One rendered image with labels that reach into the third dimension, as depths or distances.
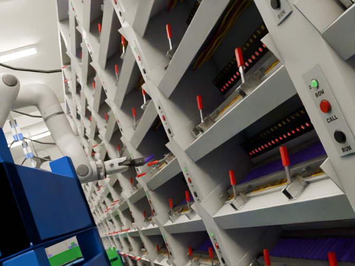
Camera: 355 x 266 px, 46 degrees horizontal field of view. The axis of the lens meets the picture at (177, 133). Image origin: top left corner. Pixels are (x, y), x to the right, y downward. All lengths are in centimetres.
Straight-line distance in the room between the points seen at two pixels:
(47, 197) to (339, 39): 38
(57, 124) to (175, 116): 69
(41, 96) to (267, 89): 123
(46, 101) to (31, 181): 148
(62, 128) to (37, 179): 144
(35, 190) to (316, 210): 51
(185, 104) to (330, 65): 72
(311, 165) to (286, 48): 25
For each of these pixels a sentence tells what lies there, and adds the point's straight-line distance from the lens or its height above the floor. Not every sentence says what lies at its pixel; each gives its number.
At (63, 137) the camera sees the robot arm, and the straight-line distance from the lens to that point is 174.
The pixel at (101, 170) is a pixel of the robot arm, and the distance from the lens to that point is 173.
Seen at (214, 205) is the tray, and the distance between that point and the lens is 117.
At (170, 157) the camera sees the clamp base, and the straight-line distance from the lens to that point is 141.
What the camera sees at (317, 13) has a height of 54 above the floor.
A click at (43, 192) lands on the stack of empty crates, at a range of 31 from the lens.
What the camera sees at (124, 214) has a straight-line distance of 324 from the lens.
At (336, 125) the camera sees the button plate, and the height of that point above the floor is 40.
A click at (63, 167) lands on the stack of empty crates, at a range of 44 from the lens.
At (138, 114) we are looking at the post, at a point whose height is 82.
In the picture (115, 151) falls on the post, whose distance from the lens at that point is 258.
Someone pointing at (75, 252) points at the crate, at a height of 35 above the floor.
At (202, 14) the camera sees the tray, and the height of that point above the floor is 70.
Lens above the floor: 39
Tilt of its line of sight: 8 degrees up
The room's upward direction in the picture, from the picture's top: 23 degrees counter-clockwise
